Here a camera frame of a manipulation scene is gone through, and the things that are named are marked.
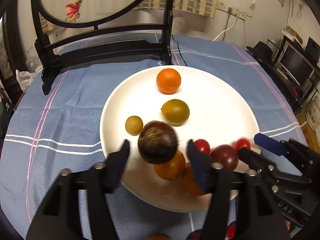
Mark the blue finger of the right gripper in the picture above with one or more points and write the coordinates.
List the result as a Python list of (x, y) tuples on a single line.
[(271, 145)]

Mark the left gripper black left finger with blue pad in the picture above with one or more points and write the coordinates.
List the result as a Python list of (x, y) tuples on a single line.
[(58, 215)]

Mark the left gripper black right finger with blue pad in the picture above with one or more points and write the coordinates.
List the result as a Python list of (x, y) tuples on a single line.
[(257, 215)]

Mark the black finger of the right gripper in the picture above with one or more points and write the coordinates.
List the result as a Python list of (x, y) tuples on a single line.
[(258, 164)]

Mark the dark passion fruit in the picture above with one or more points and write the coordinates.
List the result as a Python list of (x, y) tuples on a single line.
[(157, 142)]

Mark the small yellow longan fruit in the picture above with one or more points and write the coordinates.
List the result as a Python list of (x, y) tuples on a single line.
[(134, 125)]

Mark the small orange top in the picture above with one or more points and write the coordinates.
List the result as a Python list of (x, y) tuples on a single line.
[(159, 237)]

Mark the small red cherry tomato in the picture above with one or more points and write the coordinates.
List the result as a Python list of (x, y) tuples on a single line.
[(242, 142)]

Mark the white bucket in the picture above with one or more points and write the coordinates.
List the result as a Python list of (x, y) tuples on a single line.
[(313, 113)]

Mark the computer monitor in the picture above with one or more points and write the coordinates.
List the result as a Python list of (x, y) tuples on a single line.
[(295, 65)]

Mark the blue striped tablecloth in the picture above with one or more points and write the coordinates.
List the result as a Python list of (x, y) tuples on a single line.
[(48, 133)]

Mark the white oval plate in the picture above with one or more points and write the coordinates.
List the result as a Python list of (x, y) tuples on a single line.
[(218, 114)]

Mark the black hat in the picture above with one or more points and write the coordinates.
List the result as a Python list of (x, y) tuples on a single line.
[(261, 51)]

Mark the yellow-green tomato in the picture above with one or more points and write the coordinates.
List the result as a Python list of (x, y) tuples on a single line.
[(175, 112)]

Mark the black speaker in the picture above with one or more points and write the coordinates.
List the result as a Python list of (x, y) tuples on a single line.
[(312, 49)]

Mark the white plastic bag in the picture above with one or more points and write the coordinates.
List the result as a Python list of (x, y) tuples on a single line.
[(25, 79)]

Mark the white wall power strip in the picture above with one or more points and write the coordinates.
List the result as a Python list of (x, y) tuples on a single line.
[(222, 6)]

